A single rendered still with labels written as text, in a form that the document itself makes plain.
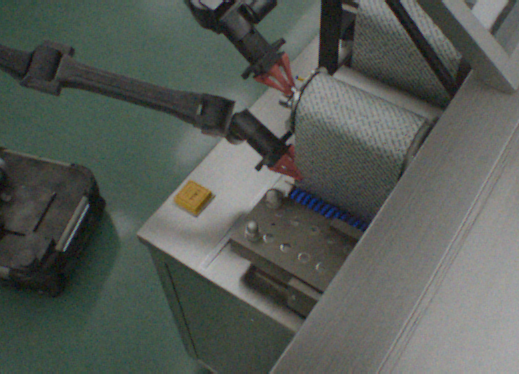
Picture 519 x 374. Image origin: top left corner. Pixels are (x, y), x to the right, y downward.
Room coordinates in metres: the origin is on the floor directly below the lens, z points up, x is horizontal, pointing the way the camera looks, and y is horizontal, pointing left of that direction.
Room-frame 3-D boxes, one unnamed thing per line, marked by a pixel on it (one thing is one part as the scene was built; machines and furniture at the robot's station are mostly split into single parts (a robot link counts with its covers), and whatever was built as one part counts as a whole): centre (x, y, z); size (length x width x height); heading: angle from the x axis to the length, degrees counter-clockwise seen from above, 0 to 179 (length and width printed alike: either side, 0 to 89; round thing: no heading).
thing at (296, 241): (0.64, -0.14, 1.00); 0.40 x 0.16 x 0.06; 52
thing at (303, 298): (0.56, -0.10, 0.96); 0.10 x 0.03 x 0.11; 52
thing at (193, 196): (0.90, 0.16, 0.91); 0.07 x 0.07 x 0.02; 52
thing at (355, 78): (0.90, -0.30, 1.17); 0.26 x 0.12 x 0.12; 52
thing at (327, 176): (0.76, -0.18, 1.11); 0.23 x 0.01 x 0.18; 52
